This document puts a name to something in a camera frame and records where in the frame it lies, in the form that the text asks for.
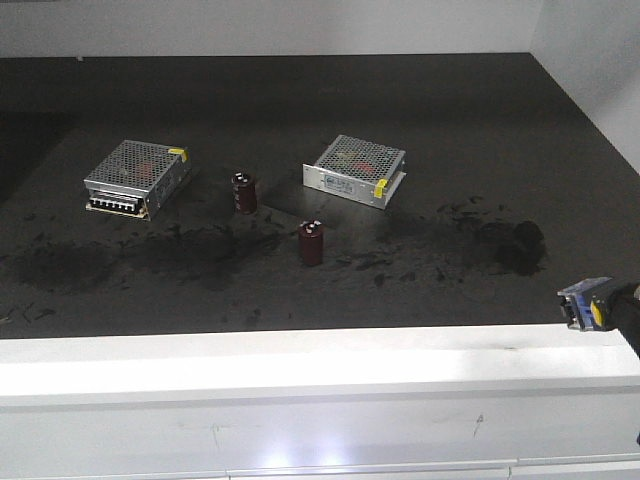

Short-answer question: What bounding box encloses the metal mesh power supply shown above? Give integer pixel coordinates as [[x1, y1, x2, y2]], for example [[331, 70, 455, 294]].
[[302, 135, 406, 210], [84, 140, 192, 221]]

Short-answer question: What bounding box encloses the dark red capacitor right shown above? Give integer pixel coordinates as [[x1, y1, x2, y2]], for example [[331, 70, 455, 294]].
[[297, 220, 324, 266]]

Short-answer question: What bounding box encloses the dark red capacitor left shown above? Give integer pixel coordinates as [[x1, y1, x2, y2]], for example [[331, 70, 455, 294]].
[[231, 172, 257, 214]]

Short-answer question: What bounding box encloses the yellow mushroom push button switch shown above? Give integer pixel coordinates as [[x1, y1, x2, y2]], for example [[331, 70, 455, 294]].
[[557, 277, 639, 332]]

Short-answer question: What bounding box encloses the dark red capacitor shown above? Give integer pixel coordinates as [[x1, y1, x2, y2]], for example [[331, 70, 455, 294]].
[[231, 172, 257, 214], [297, 220, 324, 266]]

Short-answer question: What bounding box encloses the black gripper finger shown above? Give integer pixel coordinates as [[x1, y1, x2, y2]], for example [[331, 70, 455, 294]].
[[612, 284, 639, 355]]

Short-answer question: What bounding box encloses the metal mesh power supply right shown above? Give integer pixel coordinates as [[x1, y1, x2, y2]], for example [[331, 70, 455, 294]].
[[302, 135, 406, 210]]

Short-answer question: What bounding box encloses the metal mesh power supply left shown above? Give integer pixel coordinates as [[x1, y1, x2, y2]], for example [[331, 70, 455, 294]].
[[84, 140, 192, 221]]

